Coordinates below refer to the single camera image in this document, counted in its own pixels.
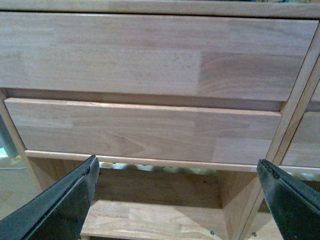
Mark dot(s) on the lower wooden drawer front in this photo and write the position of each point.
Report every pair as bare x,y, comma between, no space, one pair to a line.
209,135

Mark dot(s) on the wooden drawer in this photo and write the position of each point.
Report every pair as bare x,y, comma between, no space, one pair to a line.
211,57
209,135

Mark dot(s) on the grey metal leg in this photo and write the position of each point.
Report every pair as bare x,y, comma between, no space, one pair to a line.
6,141

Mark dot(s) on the upper wooden drawer front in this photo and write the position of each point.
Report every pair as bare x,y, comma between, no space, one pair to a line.
211,57

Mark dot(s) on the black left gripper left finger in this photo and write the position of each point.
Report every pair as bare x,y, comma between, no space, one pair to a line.
59,212

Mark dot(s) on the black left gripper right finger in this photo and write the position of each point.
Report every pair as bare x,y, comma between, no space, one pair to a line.
295,206

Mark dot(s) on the light wooden shelf cabinet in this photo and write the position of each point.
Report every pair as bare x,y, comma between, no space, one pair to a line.
181,200

